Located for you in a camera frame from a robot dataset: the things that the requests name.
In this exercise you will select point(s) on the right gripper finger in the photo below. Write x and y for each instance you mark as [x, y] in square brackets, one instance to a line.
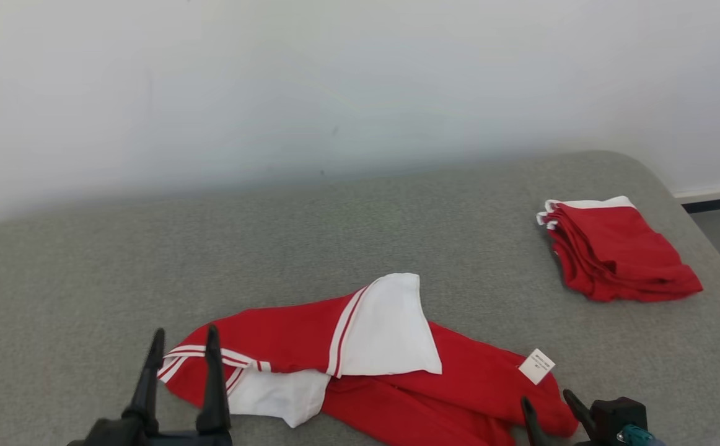
[535, 430]
[580, 415]

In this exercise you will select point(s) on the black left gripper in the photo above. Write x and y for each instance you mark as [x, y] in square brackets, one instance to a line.
[118, 437]

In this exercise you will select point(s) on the red basketball shorts white stripe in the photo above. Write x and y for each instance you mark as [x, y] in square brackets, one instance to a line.
[620, 254]

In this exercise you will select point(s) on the red basketball jersey white sleeves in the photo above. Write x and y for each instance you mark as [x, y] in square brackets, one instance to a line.
[385, 334]

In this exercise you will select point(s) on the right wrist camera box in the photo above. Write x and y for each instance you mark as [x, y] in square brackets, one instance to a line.
[614, 412]

